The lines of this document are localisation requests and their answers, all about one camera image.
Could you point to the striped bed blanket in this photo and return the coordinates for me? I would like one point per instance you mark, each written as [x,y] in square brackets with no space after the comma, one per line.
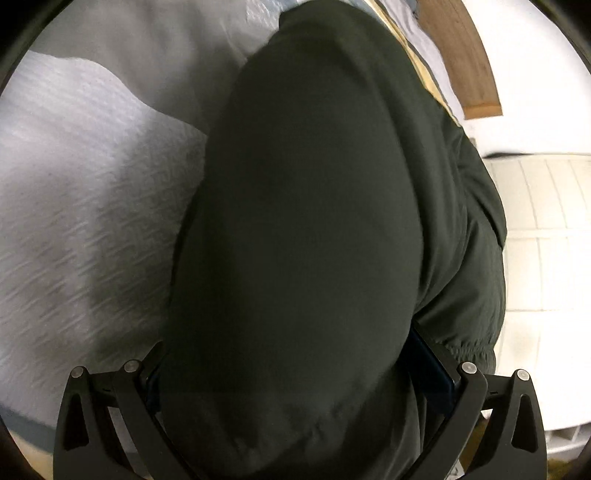
[103,127]

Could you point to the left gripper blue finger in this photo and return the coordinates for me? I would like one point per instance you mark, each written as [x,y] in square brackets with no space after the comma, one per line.
[446,365]

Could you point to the black puffer jacket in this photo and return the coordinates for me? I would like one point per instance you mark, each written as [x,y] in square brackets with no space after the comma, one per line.
[340,204]

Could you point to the wooden headboard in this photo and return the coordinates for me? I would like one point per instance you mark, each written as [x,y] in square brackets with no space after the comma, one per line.
[450,26]

